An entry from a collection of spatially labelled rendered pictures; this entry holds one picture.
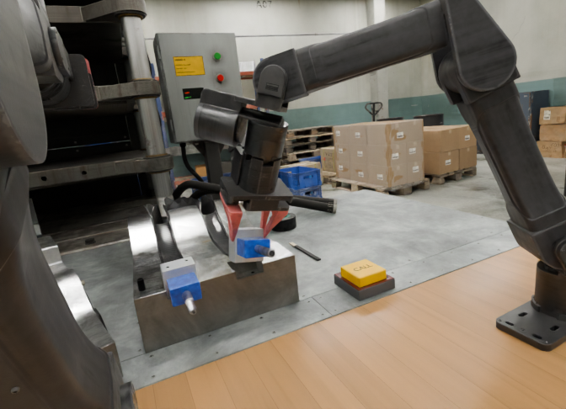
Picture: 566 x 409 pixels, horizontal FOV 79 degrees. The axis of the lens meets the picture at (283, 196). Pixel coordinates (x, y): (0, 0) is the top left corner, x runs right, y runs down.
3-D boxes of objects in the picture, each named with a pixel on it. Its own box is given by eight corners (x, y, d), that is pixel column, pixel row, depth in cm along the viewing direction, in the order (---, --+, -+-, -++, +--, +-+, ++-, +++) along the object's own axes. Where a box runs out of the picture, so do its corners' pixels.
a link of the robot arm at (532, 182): (551, 277, 46) (446, 54, 41) (523, 257, 52) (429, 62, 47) (600, 257, 44) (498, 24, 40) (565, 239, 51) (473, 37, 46)
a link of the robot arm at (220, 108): (185, 140, 46) (200, 45, 43) (206, 135, 54) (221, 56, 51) (268, 161, 45) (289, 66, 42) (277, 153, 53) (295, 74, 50)
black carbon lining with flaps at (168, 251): (252, 262, 63) (245, 213, 60) (161, 288, 56) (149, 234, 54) (210, 220, 94) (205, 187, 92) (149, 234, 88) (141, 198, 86)
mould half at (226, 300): (299, 301, 61) (291, 230, 58) (145, 353, 51) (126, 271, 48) (226, 231, 106) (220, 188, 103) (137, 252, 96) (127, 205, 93)
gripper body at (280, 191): (218, 186, 54) (224, 142, 51) (277, 187, 58) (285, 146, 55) (228, 207, 49) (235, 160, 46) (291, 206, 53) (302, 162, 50)
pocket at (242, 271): (267, 283, 58) (264, 262, 57) (237, 292, 56) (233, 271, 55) (258, 273, 62) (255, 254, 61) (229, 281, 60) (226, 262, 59)
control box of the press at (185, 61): (280, 360, 163) (237, 29, 130) (217, 385, 151) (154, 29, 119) (263, 336, 183) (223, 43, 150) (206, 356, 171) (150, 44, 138)
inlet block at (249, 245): (288, 271, 48) (287, 233, 48) (254, 274, 46) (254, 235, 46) (256, 257, 60) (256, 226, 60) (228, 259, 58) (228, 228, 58)
